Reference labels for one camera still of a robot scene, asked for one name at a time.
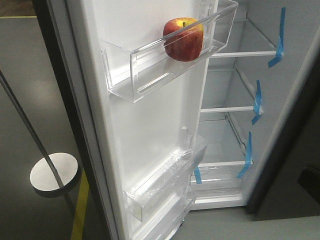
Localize red yellow apple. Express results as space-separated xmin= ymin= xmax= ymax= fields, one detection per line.
xmin=162 ymin=17 xmax=204 ymax=62

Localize white open fridge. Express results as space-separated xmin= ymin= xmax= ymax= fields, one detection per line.
xmin=193 ymin=0 xmax=320 ymax=210

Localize dark grey right fridge door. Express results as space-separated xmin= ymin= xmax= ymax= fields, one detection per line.
xmin=246 ymin=82 xmax=320 ymax=222

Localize upper clear door bin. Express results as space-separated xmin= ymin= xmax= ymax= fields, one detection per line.
xmin=100 ymin=0 xmax=239 ymax=103

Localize clear door bin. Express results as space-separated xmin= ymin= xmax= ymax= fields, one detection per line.
xmin=123 ymin=126 xmax=207 ymax=222
xmin=131 ymin=191 xmax=196 ymax=240
xmin=100 ymin=0 xmax=239 ymax=103

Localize middle clear door bin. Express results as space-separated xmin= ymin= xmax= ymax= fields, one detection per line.
xmin=123 ymin=126 xmax=207 ymax=222

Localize clear crisper drawer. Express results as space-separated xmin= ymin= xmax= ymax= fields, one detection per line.
xmin=190 ymin=161 xmax=245 ymax=197

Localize lower clear door bin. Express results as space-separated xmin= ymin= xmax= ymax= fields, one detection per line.
xmin=131 ymin=191 xmax=196 ymax=240

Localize silver pole stand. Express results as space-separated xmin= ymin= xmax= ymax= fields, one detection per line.
xmin=0 ymin=73 xmax=79 ymax=192

